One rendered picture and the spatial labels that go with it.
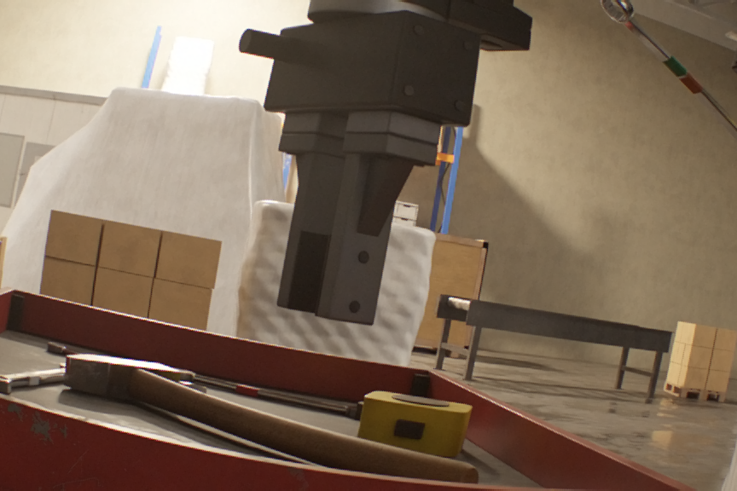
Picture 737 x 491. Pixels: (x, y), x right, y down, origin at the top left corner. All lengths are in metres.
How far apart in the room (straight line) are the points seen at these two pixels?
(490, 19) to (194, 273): 7.16
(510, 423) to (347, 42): 0.40
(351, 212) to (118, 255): 7.13
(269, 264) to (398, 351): 0.97
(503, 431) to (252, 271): 7.07
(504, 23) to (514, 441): 0.36
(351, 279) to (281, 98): 0.11
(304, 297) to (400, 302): 7.41
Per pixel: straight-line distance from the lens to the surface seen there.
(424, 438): 0.92
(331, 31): 0.65
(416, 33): 0.59
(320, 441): 0.76
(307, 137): 0.66
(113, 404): 0.86
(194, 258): 7.78
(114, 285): 7.74
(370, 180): 0.62
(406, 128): 0.60
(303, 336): 8.02
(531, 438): 0.87
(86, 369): 0.88
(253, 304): 7.98
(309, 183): 0.66
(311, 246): 0.66
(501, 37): 0.67
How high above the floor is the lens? 1.03
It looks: 1 degrees up
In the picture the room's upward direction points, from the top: 10 degrees clockwise
